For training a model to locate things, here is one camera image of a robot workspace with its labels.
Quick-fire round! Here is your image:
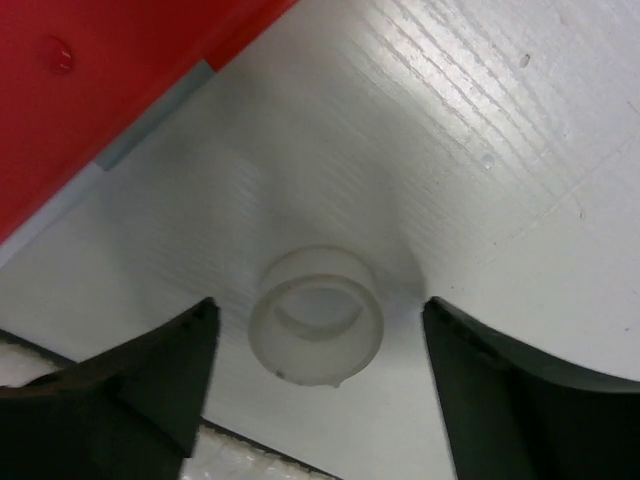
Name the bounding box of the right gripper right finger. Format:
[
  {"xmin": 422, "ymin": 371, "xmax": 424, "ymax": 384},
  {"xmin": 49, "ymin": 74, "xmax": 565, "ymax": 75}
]
[{"xmin": 422, "ymin": 297, "xmax": 639, "ymax": 479}]

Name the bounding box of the red folder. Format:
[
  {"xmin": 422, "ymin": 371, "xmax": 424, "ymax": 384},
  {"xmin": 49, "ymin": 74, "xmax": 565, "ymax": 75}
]
[{"xmin": 1, "ymin": 0, "xmax": 290, "ymax": 237}]

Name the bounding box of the small clear tape roll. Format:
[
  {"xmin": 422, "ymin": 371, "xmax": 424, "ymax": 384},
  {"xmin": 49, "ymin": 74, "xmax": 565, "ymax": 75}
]
[{"xmin": 248, "ymin": 245, "xmax": 384, "ymax": 387}]

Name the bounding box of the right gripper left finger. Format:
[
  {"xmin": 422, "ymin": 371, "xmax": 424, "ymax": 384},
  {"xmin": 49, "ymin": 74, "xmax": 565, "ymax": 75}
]
[{"xmin": 1, "ymin": 298, "xmax": 220, "ymax": 479}]

